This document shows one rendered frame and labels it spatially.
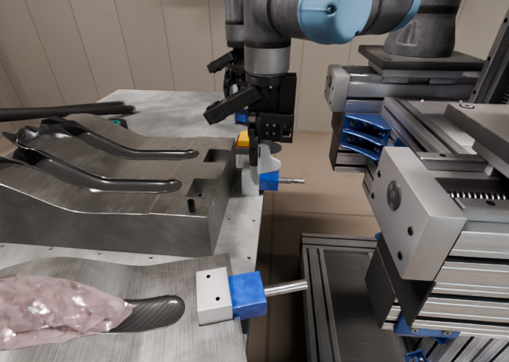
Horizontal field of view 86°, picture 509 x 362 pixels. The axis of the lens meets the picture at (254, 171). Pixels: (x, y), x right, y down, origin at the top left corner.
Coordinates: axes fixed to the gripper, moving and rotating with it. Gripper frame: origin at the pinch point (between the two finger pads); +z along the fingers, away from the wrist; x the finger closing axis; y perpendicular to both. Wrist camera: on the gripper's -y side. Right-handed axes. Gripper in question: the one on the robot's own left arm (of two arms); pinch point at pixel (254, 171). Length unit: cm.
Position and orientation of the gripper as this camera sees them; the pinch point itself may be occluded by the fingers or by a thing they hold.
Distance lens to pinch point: 57.6
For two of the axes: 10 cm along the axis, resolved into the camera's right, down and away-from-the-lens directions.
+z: 0.0, 8.4, 5.4
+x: 0.9, -5.4, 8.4
